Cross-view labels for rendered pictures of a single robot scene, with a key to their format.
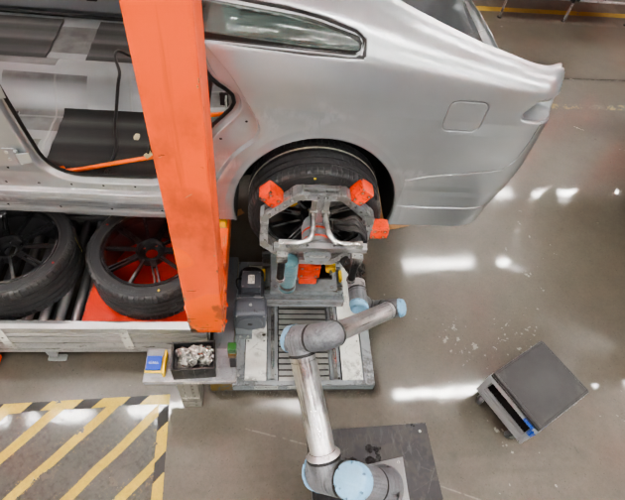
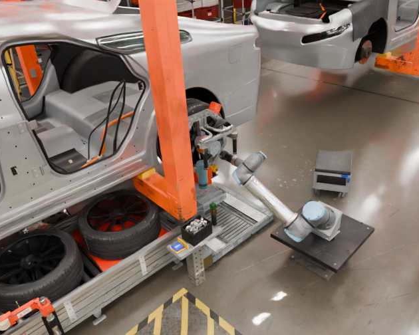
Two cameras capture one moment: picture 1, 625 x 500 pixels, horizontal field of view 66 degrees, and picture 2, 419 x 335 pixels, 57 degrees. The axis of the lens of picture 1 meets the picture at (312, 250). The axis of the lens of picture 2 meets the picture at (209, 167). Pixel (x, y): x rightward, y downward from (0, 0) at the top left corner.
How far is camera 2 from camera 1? 185 cm
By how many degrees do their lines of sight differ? 30
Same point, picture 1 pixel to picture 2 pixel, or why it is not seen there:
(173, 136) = (171, 65)
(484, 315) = (285, 168)
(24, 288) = (68, 265)
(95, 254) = (92, 230)
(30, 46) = not seen: outside the picture
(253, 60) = not seen: hidden behind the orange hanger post
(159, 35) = (165, 13)
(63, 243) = (66, 237)
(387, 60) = (200, 38)
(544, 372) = (330, 157)
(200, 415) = (209, 283)
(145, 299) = (141, 228)
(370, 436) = not seen: hidden behind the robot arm
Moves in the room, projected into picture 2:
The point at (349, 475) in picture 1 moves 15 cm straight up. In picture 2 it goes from (310, 208) to (312, 191)
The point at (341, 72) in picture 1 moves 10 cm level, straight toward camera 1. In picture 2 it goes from (186, 50) to (192, 52)
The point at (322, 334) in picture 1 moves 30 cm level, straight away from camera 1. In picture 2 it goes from (253, 157) to (234, 141)
